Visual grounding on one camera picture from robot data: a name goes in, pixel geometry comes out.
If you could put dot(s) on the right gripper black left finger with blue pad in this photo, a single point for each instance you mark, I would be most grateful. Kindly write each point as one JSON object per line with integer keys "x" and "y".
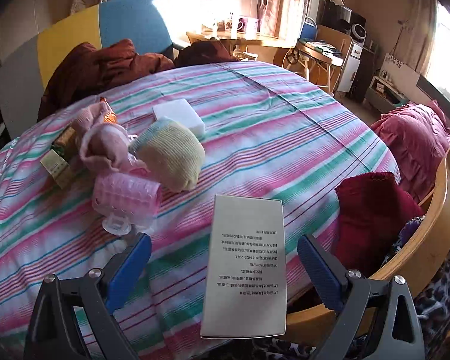
{"x": 54, "y": 331}

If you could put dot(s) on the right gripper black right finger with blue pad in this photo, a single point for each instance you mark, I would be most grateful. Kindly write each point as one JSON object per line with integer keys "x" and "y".
{"x": 395, "y": 331}

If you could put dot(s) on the pink plastic hair roller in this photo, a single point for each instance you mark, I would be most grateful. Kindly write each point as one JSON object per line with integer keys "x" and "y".
{"x": 127, "y": 201}

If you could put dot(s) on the white herbal plaster box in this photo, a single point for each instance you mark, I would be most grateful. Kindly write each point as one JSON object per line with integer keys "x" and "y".
{"x": 246, "y": 291}

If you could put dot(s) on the pink sock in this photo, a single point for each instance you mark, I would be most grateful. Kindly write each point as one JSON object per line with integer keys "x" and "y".
{"x": 103, "y": 147}

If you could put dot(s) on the white sponge block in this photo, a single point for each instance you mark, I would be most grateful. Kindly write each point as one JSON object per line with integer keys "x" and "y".
{"x": 181, "y": 112}

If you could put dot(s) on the dark red folded towel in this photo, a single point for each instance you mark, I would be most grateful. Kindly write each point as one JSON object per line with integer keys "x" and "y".
{"x": 373, "y": 209}

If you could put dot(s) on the green white medicine box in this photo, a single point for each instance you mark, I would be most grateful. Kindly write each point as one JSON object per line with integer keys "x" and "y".
{"x": 61, "y": 160}

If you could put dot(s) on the pink cushion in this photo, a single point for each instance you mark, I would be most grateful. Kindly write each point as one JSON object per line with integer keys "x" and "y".
{"x": 418, "y": 137}

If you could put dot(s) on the yellow striped sock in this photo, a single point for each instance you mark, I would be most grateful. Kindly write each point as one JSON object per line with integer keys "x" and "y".
{"x": 172, "y": 154}

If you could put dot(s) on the orange snack packet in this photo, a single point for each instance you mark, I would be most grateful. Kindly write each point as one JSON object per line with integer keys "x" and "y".
{"x": 108, "y": 114}

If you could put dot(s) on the striped tablecloth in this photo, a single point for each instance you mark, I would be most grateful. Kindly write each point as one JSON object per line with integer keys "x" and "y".
{"x": 268, "y": 133}

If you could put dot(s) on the white small cabinet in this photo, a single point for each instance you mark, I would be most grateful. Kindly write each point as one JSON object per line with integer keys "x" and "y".
{"x": 350, "y": 68}

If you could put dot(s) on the dark red jacket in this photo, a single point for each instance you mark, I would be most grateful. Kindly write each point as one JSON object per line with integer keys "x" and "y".
{"x": 88, "y": 71}

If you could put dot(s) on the grey yellow blue chair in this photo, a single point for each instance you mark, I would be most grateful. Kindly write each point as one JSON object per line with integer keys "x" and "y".
{"x": 25, "y": 73}

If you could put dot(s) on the wooden desk by window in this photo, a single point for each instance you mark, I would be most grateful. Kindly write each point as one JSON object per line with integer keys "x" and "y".
{"x": 240, "y": 41}

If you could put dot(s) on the pink mug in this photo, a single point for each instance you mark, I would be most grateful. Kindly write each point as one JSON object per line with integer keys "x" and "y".
{"x": 247, "y": 25}

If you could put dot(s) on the beige curtain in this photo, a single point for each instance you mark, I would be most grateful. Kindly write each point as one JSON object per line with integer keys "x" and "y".
{"x": 281, "y": 18}

